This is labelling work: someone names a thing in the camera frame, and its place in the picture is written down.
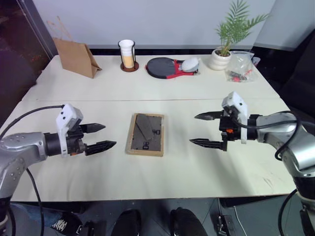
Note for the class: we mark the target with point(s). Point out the cup stack in holder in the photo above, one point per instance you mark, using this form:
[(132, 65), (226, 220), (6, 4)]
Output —
[(127, 55)]

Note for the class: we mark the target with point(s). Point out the blue denim cloth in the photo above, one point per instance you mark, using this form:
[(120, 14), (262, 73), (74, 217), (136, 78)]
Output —
[(32, 216)]

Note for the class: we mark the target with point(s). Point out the dark window pane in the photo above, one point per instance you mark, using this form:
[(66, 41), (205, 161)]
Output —
[(17, 49)]

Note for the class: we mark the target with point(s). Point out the clear plastic bag with parts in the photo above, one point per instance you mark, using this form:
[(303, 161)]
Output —
[(242, 65)]

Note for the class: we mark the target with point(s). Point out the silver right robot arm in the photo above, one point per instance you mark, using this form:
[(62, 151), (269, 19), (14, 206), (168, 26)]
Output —
[(278, 130)]

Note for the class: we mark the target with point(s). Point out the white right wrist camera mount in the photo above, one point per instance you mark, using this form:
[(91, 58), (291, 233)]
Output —
[(236, 101)]

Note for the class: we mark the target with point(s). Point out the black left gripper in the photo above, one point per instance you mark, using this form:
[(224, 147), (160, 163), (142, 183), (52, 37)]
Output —
[(75, 143)]

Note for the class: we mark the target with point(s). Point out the wooden framed dark board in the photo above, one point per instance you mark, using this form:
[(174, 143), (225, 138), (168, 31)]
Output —
[(147, 135)]

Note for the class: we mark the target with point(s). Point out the black chair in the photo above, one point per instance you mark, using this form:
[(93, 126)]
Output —
[(297, 73)]

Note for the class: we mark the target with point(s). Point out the black and red table tennis paddle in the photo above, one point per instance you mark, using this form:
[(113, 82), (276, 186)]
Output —
[(160, 67)]

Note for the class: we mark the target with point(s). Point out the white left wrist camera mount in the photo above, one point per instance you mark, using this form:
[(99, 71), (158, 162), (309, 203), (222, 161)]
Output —
[(69, 114)]

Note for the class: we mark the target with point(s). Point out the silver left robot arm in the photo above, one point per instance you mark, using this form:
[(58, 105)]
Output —
[(22, 145)]

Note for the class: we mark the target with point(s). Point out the black rounded shape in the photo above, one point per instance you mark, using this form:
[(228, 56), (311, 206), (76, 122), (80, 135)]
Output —
[(187, 223), (128, 223)]

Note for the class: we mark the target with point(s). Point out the white grey rounded object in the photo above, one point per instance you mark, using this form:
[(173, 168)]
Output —
[(189, 64)]

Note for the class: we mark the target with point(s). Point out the black item with white print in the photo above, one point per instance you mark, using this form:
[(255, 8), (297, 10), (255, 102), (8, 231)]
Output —
[(65, 225)]

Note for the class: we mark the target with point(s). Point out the green palm in white pot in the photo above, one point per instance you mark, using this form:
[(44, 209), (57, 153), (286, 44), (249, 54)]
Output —
[(221, 59)]

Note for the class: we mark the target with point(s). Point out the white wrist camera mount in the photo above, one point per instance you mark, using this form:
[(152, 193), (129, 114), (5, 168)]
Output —
[(69, 114), (236, 101)]

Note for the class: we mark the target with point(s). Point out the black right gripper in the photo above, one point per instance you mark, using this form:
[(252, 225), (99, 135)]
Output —
[(231, 127)]

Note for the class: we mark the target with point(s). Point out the brown paper bag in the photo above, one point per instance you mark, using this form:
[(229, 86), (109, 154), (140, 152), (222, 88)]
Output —
[(76, 59)]

